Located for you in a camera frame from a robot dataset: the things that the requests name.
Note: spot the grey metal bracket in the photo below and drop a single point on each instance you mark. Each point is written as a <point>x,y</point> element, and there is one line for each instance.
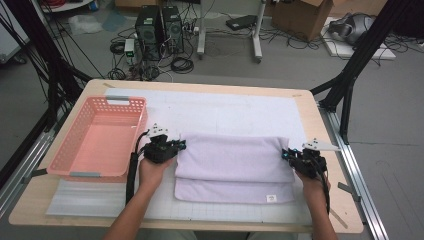
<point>38,172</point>
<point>348,189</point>

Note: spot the black metal frame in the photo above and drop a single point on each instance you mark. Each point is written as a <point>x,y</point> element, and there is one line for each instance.
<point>361,56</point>
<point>56,73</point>

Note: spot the lilac printed towel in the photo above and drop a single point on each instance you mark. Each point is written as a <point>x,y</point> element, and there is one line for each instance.
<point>233,156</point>

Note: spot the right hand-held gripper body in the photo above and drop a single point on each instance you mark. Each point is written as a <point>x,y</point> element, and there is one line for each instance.
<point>310,163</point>

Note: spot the grey translucent sheet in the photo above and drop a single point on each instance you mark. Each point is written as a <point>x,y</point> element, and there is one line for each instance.
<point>83,200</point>

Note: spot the white grid mat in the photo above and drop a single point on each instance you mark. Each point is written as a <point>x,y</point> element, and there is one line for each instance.
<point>216,110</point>

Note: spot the brown cardboard box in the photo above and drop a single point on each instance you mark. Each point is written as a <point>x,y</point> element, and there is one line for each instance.
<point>300,18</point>

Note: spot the clear plastic bag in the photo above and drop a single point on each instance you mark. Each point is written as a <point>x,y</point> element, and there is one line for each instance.
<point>85,24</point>

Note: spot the aluminium rail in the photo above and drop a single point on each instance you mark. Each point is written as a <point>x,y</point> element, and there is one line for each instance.
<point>368,213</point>
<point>30,156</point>

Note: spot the wooden table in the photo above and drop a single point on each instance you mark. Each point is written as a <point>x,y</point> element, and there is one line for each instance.
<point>308,110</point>

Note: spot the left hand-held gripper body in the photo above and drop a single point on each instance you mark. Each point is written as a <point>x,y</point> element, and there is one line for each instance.
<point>158,151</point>

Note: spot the pink plastic basket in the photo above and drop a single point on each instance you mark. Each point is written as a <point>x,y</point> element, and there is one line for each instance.
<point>100,146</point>

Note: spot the white box with green light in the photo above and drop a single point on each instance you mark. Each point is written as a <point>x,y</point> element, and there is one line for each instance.
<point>129,50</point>

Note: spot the person's left hand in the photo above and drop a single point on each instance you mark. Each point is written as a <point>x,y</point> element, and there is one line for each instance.
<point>153,173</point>

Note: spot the black computer tower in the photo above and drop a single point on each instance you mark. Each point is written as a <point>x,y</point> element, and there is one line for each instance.
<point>148,33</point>
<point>173,30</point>

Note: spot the person's right hand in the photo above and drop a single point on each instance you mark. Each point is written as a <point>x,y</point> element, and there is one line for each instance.
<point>313,188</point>

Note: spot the grey rounded device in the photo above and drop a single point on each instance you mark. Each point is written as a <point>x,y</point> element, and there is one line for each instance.
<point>353,28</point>

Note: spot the white flat board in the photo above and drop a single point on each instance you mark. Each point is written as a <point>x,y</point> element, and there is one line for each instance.
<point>366,51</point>

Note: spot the black flat device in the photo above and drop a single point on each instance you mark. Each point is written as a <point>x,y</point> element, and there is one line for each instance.
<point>241,22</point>

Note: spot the white stand leg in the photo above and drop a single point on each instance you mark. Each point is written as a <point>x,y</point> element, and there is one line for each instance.
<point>257,40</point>
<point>201,33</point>

